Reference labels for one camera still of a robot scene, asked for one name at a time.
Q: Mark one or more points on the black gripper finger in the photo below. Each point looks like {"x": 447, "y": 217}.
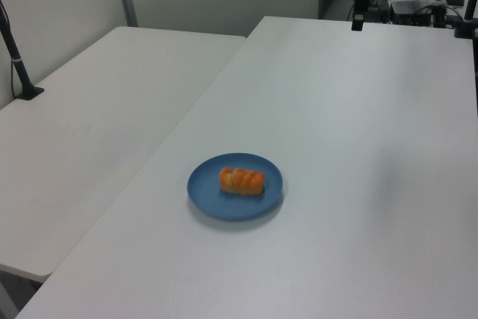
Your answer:
{"x": 360, "y": 24}
{"x": 354, "y": 24}

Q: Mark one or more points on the orange twisted bread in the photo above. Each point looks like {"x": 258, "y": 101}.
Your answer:
{"x": 241, "y": 181}

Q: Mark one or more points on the grey electronics box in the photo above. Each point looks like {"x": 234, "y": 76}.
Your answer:
{"x": 407, "y": 9}

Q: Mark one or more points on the small black cylinder stand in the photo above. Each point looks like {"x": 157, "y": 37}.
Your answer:
{"x": 439, "y": 12}

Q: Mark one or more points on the black clamp stand pole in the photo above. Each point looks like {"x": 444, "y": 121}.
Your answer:
{"x": 463, "y": 29}

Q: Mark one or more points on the blue round plate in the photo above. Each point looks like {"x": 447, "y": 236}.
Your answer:
{"x": 209, "y": 201}

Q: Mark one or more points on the white side table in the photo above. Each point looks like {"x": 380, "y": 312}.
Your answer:
{"x": 93, "y": 128}

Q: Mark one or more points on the black camera stand pole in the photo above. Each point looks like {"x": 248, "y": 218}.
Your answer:
{"x": 23, "y": 76}

